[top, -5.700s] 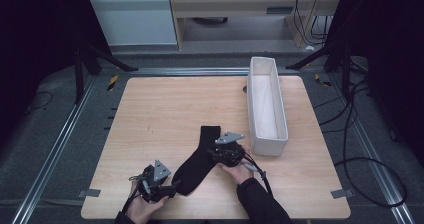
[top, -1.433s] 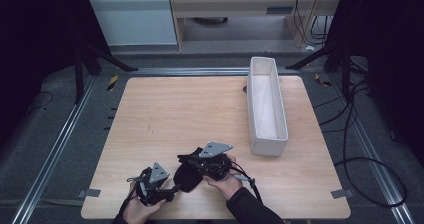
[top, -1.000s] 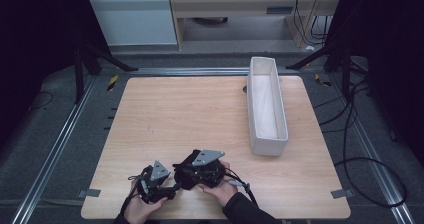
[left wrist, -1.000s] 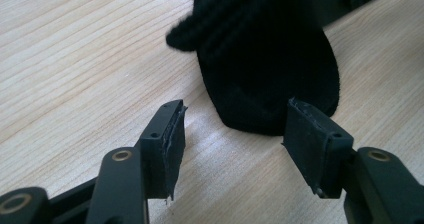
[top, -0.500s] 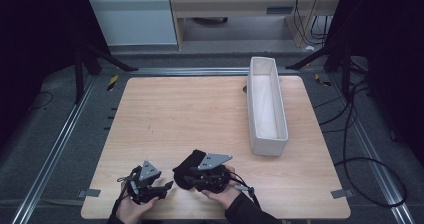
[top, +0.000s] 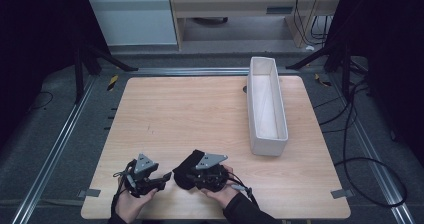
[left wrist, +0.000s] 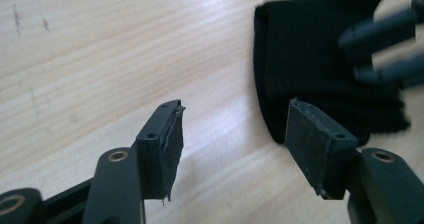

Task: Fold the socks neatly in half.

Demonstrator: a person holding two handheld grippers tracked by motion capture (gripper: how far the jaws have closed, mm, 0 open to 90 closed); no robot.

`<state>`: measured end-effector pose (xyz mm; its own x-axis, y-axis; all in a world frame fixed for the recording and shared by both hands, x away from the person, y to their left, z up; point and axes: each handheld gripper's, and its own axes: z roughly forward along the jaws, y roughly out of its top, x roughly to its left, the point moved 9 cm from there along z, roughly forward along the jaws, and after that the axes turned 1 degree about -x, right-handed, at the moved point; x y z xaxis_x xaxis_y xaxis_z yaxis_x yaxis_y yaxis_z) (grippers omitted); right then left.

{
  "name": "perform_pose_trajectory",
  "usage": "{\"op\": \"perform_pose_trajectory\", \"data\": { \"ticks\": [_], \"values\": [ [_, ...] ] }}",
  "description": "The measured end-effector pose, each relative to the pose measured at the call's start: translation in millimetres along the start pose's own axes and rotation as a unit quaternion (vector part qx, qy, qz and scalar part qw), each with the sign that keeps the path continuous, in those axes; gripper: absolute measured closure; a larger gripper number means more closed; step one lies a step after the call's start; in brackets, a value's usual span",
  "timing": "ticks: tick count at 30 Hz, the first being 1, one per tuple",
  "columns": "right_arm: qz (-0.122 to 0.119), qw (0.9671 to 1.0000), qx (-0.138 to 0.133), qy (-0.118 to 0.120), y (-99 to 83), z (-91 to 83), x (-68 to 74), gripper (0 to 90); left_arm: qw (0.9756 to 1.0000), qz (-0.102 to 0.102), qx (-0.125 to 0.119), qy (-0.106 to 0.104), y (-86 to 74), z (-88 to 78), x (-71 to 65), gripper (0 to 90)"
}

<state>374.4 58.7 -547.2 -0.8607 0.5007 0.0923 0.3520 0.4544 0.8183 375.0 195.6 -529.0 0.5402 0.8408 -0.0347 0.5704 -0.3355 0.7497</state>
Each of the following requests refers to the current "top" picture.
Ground person's right hand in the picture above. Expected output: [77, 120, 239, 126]
[199, 164, 241, 210]

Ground yellow black tape strip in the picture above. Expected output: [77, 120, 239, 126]
[313, 72, 333, 88]
[106, 74, 120, 92]

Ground aluminium floor rail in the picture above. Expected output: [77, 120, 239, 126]
[328, 73, 417, 224]
[128, 67, 300, 77]
[10, 75, 98, 224]

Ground hand-held gripper cable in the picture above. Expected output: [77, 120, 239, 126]
[110, 168, 135, 216]
[227, 171, 260, 208]

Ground thin black floor cable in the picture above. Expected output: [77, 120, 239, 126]
[27, 90, 55, 114]

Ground hanging black cables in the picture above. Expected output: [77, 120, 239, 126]
[294, 0, 335, 48]

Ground person's left hand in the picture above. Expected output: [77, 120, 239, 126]
[114, 177, 159, 224]

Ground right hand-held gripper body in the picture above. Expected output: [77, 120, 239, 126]
[192, 153, 231, 193]

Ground long black floor cable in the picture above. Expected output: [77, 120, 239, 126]
[313, 78, 409, 209]

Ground black metal stand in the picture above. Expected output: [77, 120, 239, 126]
[73, 33, 140, 106]
[285, 38, 369, 100]

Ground white fabric storage box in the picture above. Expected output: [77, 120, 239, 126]
[246, 56, 290, 157]

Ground left hand-held gripper cable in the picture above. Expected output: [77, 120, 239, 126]
[110, 168, 135, 216]

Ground right hand-held gripper cable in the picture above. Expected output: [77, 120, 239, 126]
[227, 171, 260, 208]

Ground white cabinet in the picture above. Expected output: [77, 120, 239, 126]
[87, 0, 178, 47]

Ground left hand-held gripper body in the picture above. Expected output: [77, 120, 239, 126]
[113, 153, 160, 198]

